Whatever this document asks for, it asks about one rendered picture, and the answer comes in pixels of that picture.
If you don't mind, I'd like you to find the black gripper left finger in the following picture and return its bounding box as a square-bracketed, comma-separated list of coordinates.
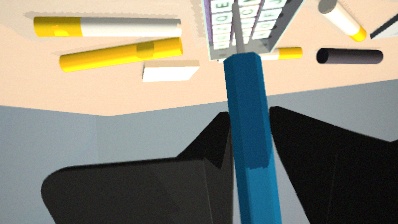
[41, 111, 234, 224]

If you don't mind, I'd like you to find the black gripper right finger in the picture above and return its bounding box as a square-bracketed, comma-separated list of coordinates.
[269, 106, 398, 224]

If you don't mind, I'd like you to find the letter keyboard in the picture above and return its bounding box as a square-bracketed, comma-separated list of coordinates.
[201, 0, 306, 61]

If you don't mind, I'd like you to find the blue stylus with white tip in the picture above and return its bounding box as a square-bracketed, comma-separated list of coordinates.
[223, 2, 282, 224]

